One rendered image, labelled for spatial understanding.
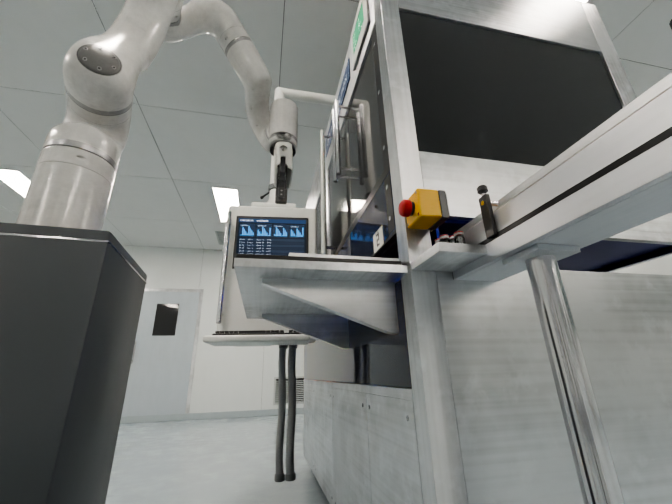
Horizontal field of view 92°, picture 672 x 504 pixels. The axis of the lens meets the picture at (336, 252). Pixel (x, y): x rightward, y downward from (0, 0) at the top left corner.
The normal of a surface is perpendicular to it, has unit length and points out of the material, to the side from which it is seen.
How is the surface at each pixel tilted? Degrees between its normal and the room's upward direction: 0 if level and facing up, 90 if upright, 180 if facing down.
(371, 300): 90
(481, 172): 90
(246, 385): 90
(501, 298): 90
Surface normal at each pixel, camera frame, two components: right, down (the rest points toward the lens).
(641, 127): -0.98, -0.05
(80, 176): 0.72, -0.26
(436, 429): 0.21, -0.35
